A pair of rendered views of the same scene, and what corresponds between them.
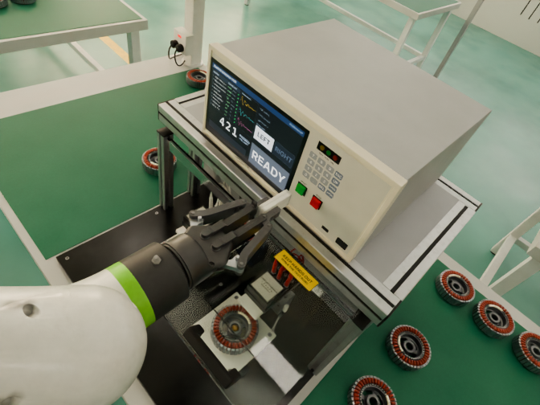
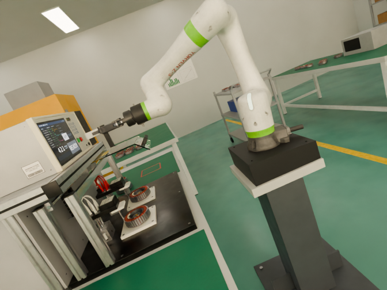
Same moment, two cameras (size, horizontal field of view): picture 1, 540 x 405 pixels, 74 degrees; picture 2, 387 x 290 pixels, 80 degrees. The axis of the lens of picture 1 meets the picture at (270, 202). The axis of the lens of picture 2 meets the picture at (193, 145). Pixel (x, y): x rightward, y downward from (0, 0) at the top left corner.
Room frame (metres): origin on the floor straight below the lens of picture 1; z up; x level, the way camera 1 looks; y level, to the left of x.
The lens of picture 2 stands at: (0.77, 1.12, 1.22)
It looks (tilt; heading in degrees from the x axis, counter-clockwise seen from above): 14 degrees down; 232
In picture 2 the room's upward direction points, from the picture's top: 23 degrees counter-clockwise
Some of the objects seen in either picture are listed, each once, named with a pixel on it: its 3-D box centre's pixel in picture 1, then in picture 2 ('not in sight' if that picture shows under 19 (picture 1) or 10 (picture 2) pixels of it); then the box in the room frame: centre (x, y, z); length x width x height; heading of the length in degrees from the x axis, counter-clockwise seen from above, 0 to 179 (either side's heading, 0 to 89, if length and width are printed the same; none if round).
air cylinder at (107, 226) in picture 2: not in sight; (105, 232); (0.60, 0.12, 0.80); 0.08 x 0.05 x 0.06; 57
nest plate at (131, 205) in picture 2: not in sight; (141, 197); (0.35, -0.01, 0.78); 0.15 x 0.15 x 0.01; 57
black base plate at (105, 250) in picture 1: (206, 296); (139, 212); (0.43, 0.08, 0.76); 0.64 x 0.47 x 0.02; 57
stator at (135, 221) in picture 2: not in sight; (137, 216); (0.48, 0.19, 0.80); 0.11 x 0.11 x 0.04
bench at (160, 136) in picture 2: not in sight; (147, 164); (-0.70, -2.02, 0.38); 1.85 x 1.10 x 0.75; 57
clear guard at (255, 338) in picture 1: (275, 301); (120, 152); (0.32, -0.06, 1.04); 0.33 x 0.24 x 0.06; 147
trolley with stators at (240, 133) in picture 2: not in sight; (247, 111); (-2.15, -1.03, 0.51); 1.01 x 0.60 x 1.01; 57
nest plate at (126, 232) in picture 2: not in sight; (139, 221); (0.48, 0.19, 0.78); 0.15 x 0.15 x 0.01; 57
